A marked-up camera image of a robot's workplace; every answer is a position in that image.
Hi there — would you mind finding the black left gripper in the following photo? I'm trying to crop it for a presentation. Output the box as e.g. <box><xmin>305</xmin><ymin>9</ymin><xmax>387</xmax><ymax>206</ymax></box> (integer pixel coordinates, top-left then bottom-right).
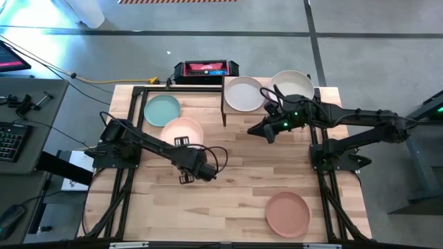
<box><xmin>174</xmin><ymin>136</ymin><xmax>217</xmax><ymax>185</ymax></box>

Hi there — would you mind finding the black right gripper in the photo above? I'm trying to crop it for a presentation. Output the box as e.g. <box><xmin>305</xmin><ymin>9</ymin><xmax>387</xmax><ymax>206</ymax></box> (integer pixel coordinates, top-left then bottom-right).
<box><xmin>246</xmin><ymin>103</ymin><xmax>314</xmax><ymax>145</ymax></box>

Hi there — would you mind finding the peach plate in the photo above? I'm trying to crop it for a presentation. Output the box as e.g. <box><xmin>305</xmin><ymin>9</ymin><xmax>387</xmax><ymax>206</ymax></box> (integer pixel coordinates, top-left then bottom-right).
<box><xmin>159</xmin><ymin>116</ymin><xmax>204</xmax><ymax>150</ymax></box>

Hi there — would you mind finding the grey plate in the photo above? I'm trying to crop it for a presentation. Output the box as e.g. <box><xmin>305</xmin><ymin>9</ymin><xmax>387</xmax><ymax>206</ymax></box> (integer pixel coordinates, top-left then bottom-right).
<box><xmin>224</xmin><ymin>76</ymin><xmax>266</xmax><ymax>112</ymax></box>

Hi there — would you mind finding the teal plate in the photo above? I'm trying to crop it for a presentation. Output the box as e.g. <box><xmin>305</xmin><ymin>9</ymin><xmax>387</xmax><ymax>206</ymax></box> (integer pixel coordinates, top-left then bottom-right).
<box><xmin>143</xmin><ymin>94</ymin><xmax>181</xmax><ymax>128</ymax></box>

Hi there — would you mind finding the cream plate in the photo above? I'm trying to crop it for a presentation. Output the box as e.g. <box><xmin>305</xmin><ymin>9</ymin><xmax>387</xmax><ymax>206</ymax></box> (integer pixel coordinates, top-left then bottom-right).
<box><xmin>268</xmin><ymin>70</ymin><xmax>315</xmax><ymax>104</ymax></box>

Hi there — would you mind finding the terracotta plate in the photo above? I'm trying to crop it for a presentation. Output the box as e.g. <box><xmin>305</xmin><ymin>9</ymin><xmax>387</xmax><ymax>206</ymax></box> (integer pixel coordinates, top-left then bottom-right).
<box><xmin>265</xmin><ymin>191</ymin><xmax>311</xmax><ymax>239</ymax></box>

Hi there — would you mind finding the red and black power station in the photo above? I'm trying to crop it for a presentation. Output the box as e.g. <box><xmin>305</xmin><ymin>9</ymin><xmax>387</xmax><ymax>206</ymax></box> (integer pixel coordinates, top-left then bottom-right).
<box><xmin>174</xmin><ymin>59</ymin><xmax>240</xmax><ymax>86</ymax></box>

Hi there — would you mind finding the white paper sheet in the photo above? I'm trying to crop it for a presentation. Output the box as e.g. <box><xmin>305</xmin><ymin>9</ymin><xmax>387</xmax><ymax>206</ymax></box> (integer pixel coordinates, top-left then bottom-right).
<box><xmin>61</xmin><ymin>150</ymin><xmax>95</xmax><ymax>192</ymax></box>

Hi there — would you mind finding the black flat panel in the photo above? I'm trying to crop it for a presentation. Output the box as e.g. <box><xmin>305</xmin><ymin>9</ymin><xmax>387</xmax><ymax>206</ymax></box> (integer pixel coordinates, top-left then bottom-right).
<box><xmin>36</xmin><ymin>151</ymin><xmax>94</xmax><ymax>187</ymax></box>

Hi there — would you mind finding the grey side desk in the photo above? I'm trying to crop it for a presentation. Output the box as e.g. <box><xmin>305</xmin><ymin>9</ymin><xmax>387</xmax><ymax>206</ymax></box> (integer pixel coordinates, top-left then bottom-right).
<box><xmin>0</xmin><ymin>76</ymin><xmax>69</xmax><ymax>247</ymax></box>

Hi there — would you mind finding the black desk clamp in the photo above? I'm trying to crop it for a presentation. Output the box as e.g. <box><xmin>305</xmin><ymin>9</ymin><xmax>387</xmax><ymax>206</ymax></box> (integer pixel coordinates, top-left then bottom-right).
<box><xmin>0</xmin><ymin>91</ymin><xmax>55</xmax><ymax>117</ymax></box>

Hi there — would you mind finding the black table stand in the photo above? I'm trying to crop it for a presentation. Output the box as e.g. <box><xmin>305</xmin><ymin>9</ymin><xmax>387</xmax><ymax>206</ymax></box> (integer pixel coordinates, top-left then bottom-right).
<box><xmin>387</xmin><ymin>89</ymin><xmax>443</xmax><ymax>215</ymax></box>

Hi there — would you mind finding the backlit black keyboard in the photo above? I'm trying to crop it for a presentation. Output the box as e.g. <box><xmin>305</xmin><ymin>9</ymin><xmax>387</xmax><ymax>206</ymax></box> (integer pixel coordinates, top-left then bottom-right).
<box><xmin>0</xmin><ymin>121</ymin><xmax>31</xmax><ymax>163</ymax></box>

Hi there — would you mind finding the white rounded container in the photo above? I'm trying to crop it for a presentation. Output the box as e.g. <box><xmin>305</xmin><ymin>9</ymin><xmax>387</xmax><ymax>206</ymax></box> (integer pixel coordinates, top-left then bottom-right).
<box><xmin>64</xmin><ymin>0</ymin><xmax>106</xmax><ymax>29</ymax></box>

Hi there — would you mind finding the black computer mouse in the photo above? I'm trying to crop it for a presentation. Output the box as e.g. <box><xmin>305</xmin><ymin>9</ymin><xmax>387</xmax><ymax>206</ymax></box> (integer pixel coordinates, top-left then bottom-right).
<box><xmin>0</xmin><ymin>204</ymin><xmax>27</xmax><ymax>240</ymax></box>

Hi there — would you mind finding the computer monitor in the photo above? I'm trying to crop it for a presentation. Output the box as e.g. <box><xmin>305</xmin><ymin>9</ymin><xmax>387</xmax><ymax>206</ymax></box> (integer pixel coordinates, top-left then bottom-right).
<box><xmin>0</xmin><ymin>40</ymin><xmax>32</xmax><ymax>73</ymax></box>

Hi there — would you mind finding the wooden shelf with black frame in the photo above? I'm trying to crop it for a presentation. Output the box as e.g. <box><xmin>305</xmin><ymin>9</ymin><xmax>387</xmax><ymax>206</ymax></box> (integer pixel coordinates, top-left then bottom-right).
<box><xmin>221</xmin><ymin>74</ymin><xmax>318</xmax><ymax>127</ymax></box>

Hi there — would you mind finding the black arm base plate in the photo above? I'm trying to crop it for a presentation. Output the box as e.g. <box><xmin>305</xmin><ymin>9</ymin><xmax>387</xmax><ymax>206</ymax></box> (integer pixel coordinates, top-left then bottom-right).
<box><xmin>84</xmin><ymin>142</ymin><xmax>143</xmax><ymax>170</ymax></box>
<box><xmin>309</xmin><ymin>143</ymin><xmax>363</xmax><ymax>172</ymax></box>

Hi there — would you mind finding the yellow extension cable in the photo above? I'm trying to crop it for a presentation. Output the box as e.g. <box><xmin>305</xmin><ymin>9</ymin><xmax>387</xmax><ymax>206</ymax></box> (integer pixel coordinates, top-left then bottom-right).
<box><xmin>71</xmin><ymin>71</ymin><xmax>161</xmax><ymax>86</ymax></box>

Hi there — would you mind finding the black table frame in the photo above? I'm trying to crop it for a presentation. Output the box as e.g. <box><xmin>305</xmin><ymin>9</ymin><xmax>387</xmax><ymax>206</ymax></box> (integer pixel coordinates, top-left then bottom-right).
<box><xmin>0</xmin><ymin>74</ymin><xmax>443</xmax><ymax>249</ymax></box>

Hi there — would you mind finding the silver metal bracket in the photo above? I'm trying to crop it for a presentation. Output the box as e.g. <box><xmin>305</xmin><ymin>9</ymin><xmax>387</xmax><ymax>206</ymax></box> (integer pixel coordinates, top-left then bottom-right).
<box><xmin>303</xmin><ymin>243</ymin><xmax>343</xmax><ymax>249</ymax></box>
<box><xmin>109</xmin><ymin>241</ymin><xmax>150</xmax><ymax>249</ymax></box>

